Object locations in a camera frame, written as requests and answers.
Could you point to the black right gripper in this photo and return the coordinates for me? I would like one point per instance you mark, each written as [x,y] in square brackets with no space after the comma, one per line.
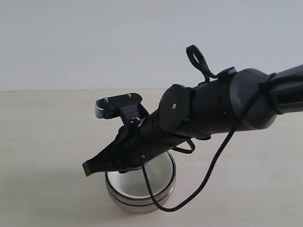
[141,141]

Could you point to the white ceramic bowl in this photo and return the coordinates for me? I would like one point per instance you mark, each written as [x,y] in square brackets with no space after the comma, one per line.
[132,182]

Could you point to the ribbed steel bowl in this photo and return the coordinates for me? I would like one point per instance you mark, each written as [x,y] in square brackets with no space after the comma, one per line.
[170,175]

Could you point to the smooth steel bowl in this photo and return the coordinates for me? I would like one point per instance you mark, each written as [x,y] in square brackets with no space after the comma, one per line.
[139,206]

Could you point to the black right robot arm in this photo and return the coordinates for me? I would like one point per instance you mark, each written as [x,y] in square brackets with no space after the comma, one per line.
[248,99]

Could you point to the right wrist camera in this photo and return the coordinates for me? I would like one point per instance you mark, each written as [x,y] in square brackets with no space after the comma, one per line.
[127,106]

